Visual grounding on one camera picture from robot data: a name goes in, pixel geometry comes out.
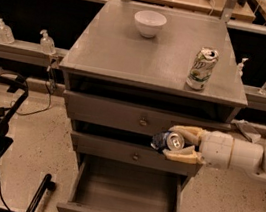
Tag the green white 7up can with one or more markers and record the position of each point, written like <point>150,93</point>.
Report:
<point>202,68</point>

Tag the white ceramic bowl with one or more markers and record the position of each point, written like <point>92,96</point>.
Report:
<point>149,23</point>

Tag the black chair base leg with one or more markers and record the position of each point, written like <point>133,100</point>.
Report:
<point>46,185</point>

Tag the middle grey drawer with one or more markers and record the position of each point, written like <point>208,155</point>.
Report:
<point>129,153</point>

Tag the clear pump bottle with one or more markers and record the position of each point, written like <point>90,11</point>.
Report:
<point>47,43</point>
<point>6,33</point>

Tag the bottom grey open drawer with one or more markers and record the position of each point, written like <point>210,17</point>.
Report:
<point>104,185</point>

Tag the top grey drawer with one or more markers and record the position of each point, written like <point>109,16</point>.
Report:
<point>129,116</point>

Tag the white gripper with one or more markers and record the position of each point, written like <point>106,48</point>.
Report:
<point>215,148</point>

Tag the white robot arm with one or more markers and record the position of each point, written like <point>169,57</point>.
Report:
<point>246,157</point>

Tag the white box on floor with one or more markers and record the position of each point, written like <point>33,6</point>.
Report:
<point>247,130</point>

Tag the small pump bottle right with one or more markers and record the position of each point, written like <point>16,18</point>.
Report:
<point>241,66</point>

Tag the clear pump bottle far left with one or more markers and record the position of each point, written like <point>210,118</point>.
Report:
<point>6,33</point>

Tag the blue pepsi can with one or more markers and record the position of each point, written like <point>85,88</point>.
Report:
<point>169,140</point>

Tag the grey wooden drawer cabinet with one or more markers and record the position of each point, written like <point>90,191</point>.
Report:
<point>111,59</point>

